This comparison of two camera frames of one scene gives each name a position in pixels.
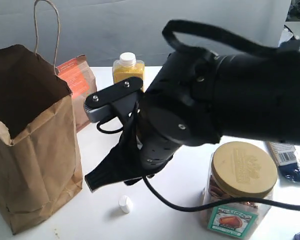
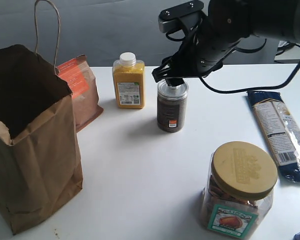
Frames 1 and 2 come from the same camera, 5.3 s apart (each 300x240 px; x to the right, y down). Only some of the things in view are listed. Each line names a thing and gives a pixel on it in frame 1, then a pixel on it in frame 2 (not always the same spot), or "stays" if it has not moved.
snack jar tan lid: (239, 169) stays
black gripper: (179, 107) → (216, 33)
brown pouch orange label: (79, 77) stays
